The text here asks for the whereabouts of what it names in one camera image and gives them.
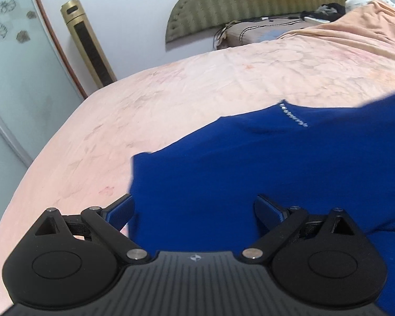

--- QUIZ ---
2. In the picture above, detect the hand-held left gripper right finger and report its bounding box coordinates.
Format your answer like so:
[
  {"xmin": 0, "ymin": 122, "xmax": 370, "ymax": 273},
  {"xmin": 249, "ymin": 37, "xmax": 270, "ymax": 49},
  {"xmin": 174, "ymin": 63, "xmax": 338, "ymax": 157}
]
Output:
[{"xmin": 242, "ymin": 194, "xmax": 362, "ymax": 266}]

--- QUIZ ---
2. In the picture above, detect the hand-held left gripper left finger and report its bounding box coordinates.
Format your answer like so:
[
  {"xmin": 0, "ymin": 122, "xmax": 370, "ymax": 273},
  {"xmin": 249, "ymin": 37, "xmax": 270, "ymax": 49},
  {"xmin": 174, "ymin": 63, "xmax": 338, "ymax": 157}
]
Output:
[{"xmin": 34, "ymin": 194, "xmax": 150, "ymax": 264}]

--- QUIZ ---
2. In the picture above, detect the dark clothing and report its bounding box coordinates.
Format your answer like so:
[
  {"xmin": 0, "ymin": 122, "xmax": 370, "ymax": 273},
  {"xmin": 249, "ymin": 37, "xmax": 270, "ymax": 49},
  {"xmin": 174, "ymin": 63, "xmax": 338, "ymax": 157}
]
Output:
[{"xmin": 300, "ymin": 3, "xmax": 347, "ymax": 21}]

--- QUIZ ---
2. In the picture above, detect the gold tower air conditioner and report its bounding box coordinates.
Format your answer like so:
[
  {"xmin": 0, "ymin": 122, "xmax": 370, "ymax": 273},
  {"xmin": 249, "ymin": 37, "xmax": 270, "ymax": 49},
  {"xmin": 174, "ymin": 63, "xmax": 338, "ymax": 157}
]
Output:
[{"xmin": 60, "ymin": 0, "xmax": 117, "ymax": 88}]

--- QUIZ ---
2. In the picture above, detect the peach bed sheet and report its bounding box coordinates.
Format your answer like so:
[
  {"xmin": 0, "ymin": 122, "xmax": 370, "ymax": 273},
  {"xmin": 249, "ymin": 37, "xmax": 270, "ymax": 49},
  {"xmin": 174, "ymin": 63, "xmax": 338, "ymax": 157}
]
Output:
[{"xmin": 0, "ymin": 28, "xmax": 395, "ymax": 316}]

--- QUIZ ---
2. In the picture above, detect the blue knit sweater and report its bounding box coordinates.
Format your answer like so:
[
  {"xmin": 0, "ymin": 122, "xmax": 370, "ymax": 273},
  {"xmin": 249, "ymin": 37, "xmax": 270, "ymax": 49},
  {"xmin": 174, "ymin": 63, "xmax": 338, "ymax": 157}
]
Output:
[{"xmin": 128, "ymin": 89, "xmax": 395, "ymax": 316}]

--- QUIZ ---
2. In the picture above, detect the orange blanket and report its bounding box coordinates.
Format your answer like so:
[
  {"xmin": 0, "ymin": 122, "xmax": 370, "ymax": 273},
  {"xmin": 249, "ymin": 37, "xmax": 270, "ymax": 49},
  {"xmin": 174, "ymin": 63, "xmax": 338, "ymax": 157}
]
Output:
[{"xmin": 280, "ymin": 0, "xmax": 395, "ymax": 48}]

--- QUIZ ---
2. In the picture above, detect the olive padded headboard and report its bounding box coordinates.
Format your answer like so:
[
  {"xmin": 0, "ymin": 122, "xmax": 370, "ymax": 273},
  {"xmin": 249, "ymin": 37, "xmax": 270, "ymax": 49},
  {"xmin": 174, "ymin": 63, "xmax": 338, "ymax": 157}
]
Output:
[{"xmin": 165, "ymin": 0, "xmax": 361, "ymax": 43}]

